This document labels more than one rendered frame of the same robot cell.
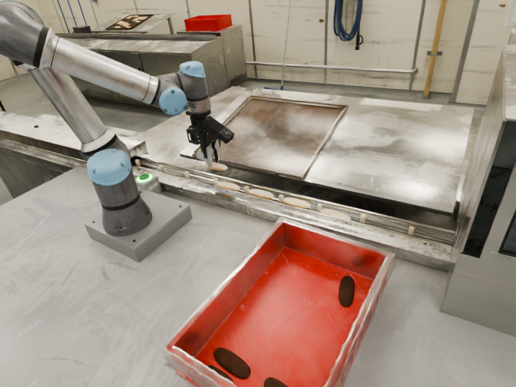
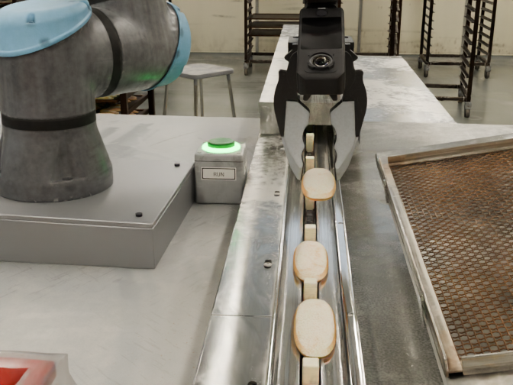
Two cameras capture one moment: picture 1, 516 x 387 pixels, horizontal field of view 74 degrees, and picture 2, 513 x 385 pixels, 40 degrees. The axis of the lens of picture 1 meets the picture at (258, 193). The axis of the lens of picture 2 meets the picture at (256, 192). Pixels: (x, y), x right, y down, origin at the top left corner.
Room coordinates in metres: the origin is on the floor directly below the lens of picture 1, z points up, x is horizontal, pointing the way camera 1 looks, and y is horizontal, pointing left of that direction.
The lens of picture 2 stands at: (0.70, -0.47, 1.18)
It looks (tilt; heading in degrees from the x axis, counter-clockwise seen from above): 19 degrees down; 61
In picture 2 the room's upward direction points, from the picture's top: straight up
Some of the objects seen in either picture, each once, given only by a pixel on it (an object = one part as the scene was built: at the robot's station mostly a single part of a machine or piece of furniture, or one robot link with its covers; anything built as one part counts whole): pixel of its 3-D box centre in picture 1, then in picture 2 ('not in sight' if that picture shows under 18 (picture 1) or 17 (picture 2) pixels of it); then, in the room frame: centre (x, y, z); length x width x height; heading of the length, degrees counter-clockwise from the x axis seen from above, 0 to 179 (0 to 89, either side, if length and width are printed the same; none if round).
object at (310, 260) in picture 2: (227, 185); (311, 257); (1.09, 0.11, 0.86); 0.10 x 0.04 x 0.01; 57
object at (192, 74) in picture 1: (193, 81); not in sight; (1.13, 0.17, 1.24); 0.09 x 0.08 x 0.11; 109
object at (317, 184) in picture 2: (215, 165); (318, 181); (1.13, 0.15, 0.93); 0.10 x 0.04 x 0.01; 57
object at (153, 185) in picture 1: (148, 190); (223, 182); (1.14, 0.42, 0.84); 0.08 x 0.08 x 0.11; 57
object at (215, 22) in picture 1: (208, 22); not in sight; (4.93, 0.41, 0.93); 0.51 x 0.36 x 0.13; 61
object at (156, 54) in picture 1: (139, 61); not in sight; (5.14, 1.47, 0.51); 3.00 x 1.26 x 1.03; 57
